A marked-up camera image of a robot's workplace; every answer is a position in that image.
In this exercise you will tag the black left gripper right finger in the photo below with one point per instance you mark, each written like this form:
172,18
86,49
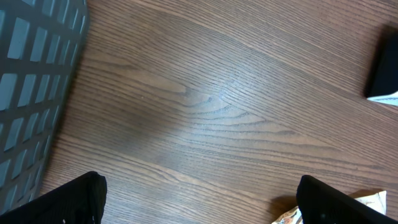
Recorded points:
321,204

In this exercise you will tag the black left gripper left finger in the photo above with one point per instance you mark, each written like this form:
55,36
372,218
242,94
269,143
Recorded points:
80,200

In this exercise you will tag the white orange snack packet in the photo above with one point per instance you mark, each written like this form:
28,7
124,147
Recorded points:
376,201

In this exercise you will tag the white barcode scanner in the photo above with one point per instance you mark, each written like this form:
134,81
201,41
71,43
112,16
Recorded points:
382,86

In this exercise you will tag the dark grey plastic mesh basket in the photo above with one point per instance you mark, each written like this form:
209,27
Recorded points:
41,43

